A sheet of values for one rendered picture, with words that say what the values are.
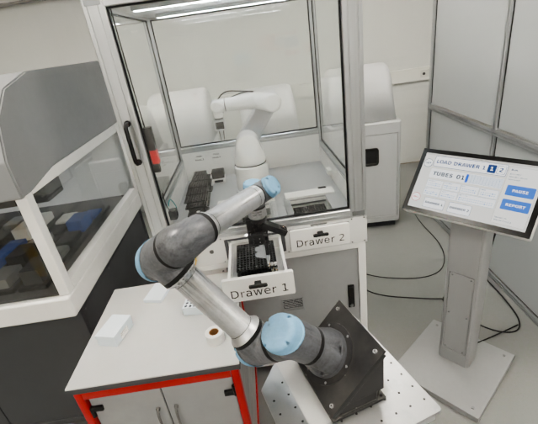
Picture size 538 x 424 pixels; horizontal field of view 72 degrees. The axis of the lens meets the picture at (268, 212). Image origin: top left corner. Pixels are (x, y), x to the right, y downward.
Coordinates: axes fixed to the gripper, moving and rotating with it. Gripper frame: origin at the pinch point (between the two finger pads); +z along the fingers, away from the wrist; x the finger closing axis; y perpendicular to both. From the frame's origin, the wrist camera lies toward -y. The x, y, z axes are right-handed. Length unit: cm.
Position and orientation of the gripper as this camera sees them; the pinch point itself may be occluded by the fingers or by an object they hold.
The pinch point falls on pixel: (269, 257)
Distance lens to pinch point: 156.9
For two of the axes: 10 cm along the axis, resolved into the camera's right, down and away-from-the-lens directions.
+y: -9.9, 1.5, -0.1
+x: 0.7, 4.3, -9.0
